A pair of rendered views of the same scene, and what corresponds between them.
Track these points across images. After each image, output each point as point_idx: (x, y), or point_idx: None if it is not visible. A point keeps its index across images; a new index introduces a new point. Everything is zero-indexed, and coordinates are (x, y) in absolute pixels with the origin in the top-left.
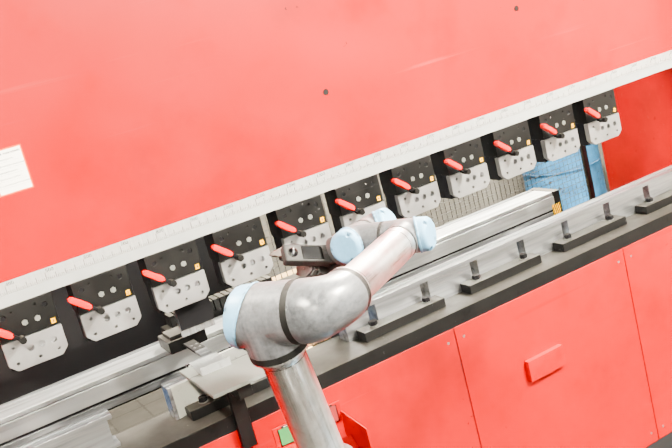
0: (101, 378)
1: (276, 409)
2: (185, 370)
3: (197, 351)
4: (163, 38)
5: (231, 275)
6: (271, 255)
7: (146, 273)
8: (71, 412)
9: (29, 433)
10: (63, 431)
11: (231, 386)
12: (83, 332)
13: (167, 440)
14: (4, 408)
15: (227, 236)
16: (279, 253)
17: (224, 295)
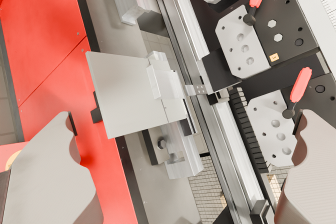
0: (188, 31)
1: (117, 145)
2: (165, 64)
3: (191, 86)
4: None
5: (261, 106)
6: (303, 109)
7: None
8: (169, 16)
9: None
10: None
11: (97, 75)
12: None
13: (105, 44)
14: None
15: (325, 98)
16: (321, 140)
17: (253, 131)
